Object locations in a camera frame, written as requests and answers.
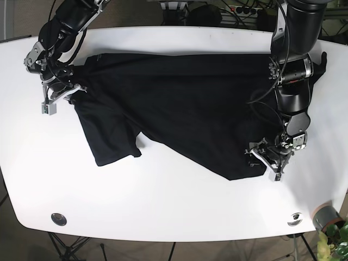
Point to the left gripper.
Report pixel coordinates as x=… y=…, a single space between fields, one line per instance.
x=275 y=154

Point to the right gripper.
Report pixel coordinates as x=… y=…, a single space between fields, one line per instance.
x=57 y=86

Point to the black T-shirt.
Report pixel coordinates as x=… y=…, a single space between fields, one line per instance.
x=197 y=105

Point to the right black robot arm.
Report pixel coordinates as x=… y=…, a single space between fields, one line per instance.
x=59 y=42

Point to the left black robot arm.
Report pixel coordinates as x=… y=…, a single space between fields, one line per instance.
x=291 y=70

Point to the right metal table grommet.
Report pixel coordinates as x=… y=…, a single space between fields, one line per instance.
x=295 y=219

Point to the metal table grommet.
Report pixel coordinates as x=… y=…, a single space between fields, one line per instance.
x=295 y=219
x=59 y=219

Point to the grey plant pot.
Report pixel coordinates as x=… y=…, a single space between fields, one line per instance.
x=325 y=215

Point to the green plant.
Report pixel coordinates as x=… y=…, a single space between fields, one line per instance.
x=332 y=244

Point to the left metal table grommet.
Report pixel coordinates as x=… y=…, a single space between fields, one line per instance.
x=59 y=219

